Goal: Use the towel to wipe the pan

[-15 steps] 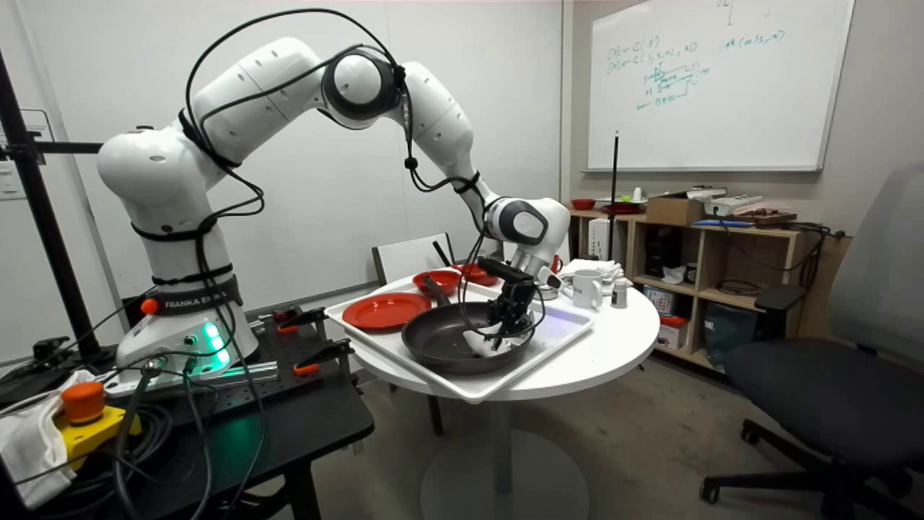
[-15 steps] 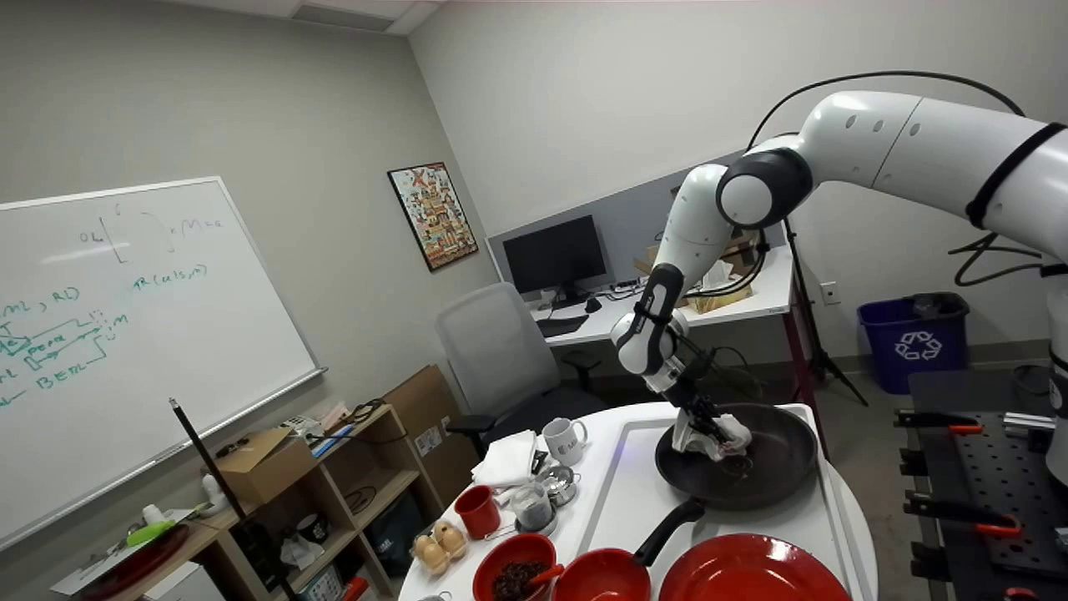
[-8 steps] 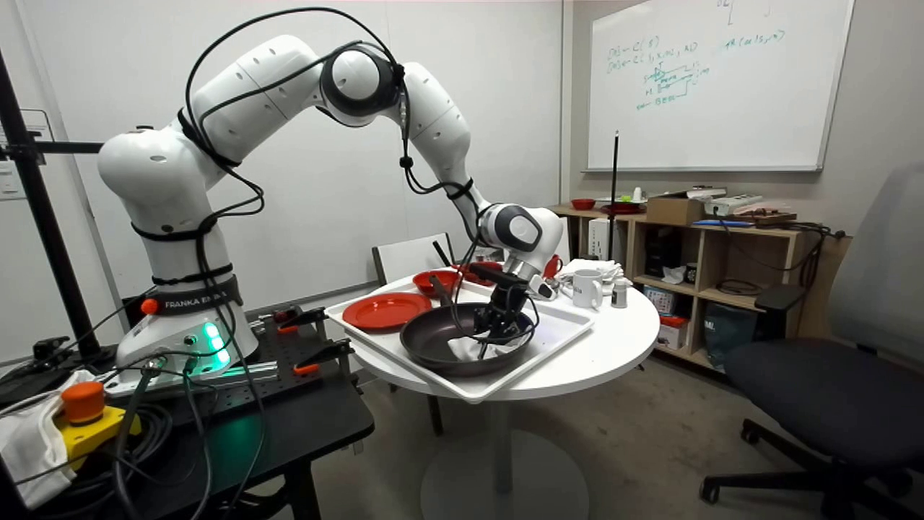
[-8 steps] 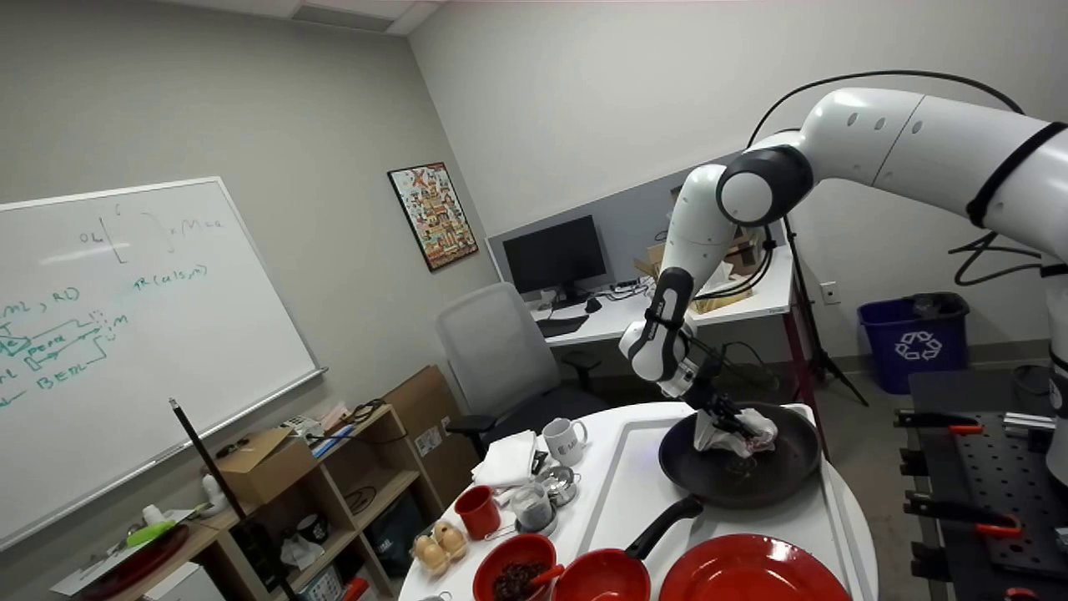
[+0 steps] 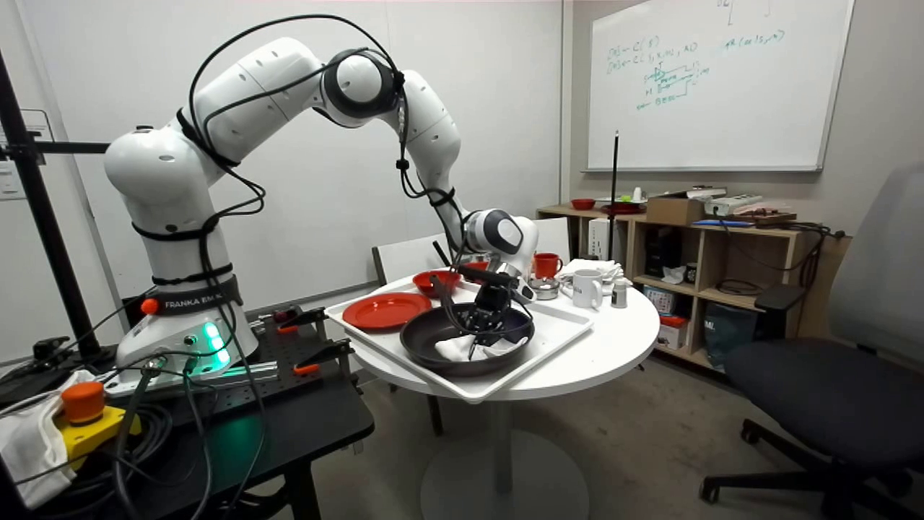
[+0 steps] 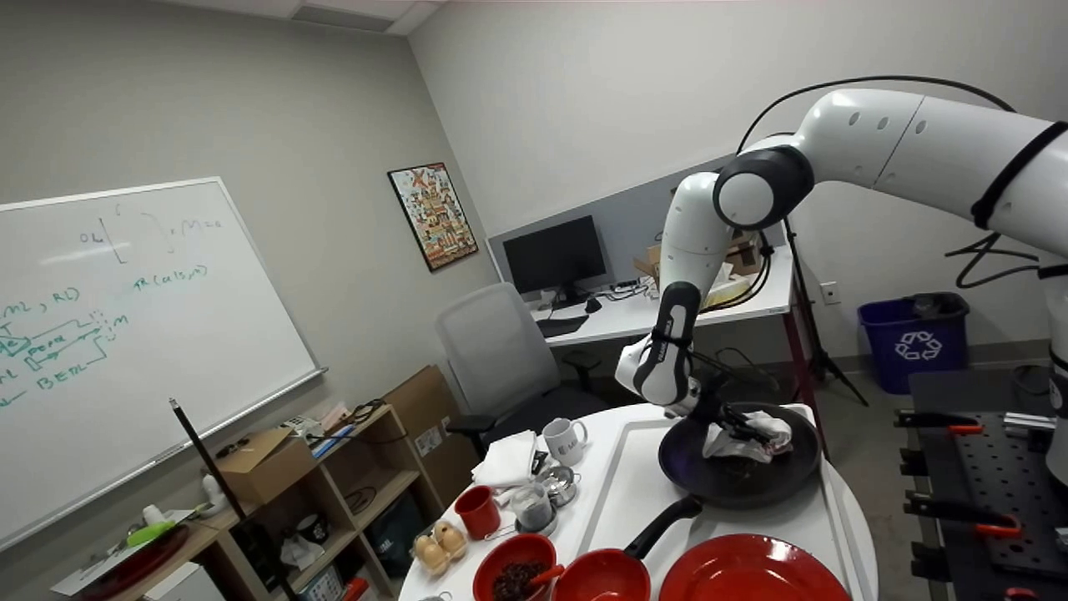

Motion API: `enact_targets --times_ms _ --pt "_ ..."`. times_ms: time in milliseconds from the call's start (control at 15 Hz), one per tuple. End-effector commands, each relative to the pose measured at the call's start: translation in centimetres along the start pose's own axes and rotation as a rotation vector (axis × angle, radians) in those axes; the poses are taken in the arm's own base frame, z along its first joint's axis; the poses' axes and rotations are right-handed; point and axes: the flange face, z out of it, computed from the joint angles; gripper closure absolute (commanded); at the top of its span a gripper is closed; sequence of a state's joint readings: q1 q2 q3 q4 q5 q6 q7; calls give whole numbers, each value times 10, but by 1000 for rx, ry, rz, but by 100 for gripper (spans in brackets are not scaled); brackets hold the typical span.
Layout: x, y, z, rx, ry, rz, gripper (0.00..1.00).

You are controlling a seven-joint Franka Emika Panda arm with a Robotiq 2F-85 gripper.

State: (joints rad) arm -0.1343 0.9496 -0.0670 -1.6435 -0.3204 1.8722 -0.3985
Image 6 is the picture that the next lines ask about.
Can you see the white square tray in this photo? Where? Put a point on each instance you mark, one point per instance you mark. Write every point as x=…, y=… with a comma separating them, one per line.
x=622, y=489

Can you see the white cloth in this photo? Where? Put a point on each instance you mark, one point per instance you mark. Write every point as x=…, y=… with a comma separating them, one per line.
x=504, y=455

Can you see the empty red bowl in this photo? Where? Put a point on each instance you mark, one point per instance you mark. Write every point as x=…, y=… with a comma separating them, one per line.
x=603, y=578

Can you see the grey office chair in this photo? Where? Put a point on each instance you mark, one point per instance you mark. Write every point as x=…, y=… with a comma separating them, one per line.
x=495, y=353

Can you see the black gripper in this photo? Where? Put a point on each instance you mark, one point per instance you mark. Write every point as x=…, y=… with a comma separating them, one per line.
x=723, y=423

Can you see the bread roll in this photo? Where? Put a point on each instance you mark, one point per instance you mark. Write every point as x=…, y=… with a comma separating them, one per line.
x=427, y=553
x=453, y=539

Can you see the cardboard box with open flaps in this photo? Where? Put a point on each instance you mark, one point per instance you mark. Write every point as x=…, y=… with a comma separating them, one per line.
x=262, y=469

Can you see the thin black stick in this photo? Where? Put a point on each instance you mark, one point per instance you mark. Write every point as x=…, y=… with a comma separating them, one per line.
x=221, y=489

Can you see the red bowl with food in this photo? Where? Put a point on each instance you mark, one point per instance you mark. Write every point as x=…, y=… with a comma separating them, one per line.
x=516, y=572

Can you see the black frying pan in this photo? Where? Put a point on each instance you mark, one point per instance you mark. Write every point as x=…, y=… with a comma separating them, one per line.
x=740, y=486

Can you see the blue recycling bin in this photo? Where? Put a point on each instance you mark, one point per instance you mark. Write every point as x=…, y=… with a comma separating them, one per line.
x=912, y=337

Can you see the wall whiteboard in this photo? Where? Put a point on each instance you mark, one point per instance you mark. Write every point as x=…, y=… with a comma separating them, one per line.
x=133, y=334

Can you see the wooden shelf unit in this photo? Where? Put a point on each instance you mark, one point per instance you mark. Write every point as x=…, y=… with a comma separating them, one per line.
x=368, y=479

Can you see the small steel cup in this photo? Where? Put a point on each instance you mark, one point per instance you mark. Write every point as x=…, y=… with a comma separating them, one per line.
x=532, y=511

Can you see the framed colourful poster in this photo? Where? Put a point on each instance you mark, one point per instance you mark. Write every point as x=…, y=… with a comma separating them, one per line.
x=434, y=216

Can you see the black robot workbench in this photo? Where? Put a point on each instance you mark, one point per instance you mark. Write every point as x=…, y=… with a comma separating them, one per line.
x=1002, y=471

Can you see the white towel with red stripes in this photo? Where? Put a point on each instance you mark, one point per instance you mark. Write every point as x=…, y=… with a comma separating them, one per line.
x=767, y=442

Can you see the white mug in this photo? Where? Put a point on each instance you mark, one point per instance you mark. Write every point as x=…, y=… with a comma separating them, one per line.
x=562, y=442

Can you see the white office desk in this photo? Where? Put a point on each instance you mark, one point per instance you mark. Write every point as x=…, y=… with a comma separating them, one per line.
x=603, y=323

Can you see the red mug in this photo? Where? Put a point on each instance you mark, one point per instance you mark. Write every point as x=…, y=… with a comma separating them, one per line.
x=479, y=515

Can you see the black keyboard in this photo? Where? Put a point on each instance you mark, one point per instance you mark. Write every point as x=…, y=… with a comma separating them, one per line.
x=562, y=324

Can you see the black computer monitor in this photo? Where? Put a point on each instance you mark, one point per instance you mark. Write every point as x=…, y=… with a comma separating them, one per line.
x=556, y=255

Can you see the small glass jar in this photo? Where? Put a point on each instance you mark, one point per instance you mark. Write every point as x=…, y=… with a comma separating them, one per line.
x=559, y=486

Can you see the black tripod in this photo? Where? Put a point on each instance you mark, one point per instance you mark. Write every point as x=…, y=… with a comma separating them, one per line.
x=819, y=354

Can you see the round white table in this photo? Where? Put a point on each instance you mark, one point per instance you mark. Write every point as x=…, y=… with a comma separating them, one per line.
x=869, y=535

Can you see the dark red dish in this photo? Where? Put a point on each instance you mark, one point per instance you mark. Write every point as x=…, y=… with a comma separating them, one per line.
x=138, y=562

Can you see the grey desk divider panel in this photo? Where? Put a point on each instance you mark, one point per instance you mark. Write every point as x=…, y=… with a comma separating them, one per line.
x=629, y=218

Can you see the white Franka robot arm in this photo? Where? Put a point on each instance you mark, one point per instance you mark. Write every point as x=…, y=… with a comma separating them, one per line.
x=912, y=134

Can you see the large red plate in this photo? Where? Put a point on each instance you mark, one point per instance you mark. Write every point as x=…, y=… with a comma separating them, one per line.
x=752, y=570

